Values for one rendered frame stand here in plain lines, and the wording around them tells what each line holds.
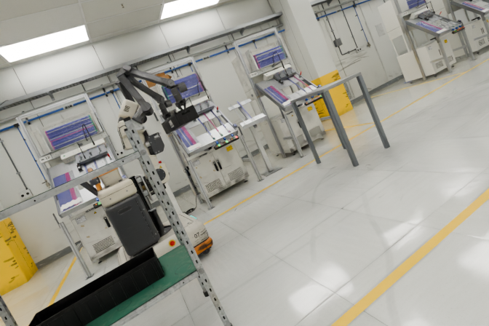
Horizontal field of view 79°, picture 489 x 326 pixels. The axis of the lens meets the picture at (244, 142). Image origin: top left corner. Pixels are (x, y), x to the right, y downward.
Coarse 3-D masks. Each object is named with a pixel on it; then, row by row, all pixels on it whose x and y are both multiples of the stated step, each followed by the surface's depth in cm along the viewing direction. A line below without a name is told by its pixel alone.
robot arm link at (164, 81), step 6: (126, 66) 236; (132, 72) 237; (138, 72) 238; (144, 72) 238; (144, 78) 237; (150, 78) 237; (156, 78) 237; (162, 78) 237; (162, 84) 237; (168, 84) 234
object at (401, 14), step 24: (408, 0) 576; (384, 24) 616; (408, 24) 574; (432, 24) 562; (456, 24) 559; (408, 48) 596; (432, 48) 572; (456, 48) 585; (408, 72) 616; (432, 72) 574
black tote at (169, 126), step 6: (186, 108) 239; (192, 108) 241; (174, 114) 236; (180, 114) 236; (186, 114) 238; (192, 114) 240; (168, 120) 258; (174, 120) 243; (180, 120) 236; (186, 120) 238; (192, 120) 241; (162, 126) 284; (168, 126) 267; (174, 126) 251; (180, 126) 245; (168, 132) 278
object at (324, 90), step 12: (360, 72) 287; (336, 84) 279; (360, 84) 289; (324, 96) 350; (372, 108) 290; (300, 120) 340; (336, 120) 278; (384, 132) 294; (312, 144) 344; (348, 144) 281; (384, 144) 295
